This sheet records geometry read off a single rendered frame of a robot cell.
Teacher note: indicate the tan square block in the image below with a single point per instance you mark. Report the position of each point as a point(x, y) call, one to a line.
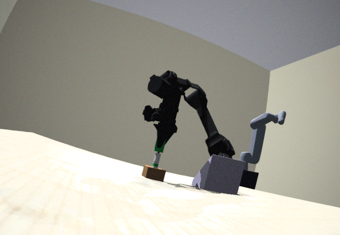
point(153, 173)

